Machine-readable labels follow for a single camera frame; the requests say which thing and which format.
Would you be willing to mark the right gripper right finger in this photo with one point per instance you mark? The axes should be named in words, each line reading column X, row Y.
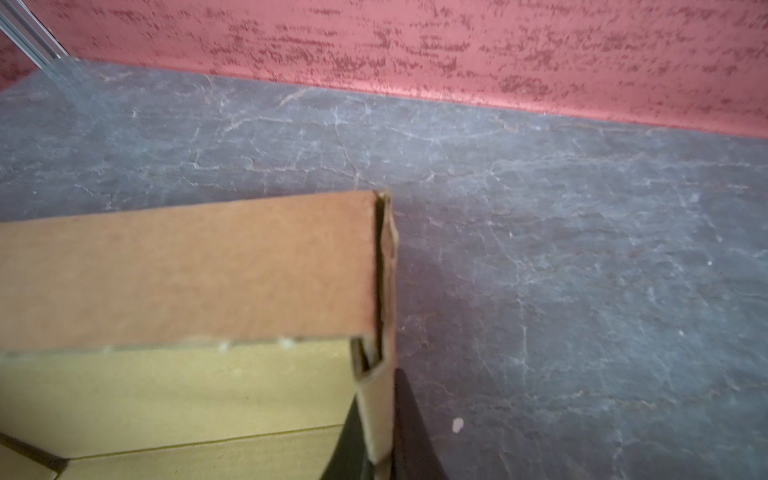
column 414, row 457

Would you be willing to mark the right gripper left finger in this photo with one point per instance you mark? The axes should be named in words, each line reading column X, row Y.
column 349, row 460

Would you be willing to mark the brown cardboard box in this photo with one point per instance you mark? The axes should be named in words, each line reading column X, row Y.
column 213, row 341

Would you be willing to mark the left aluminium corner post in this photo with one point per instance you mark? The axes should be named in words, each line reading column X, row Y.
column 28, row 33

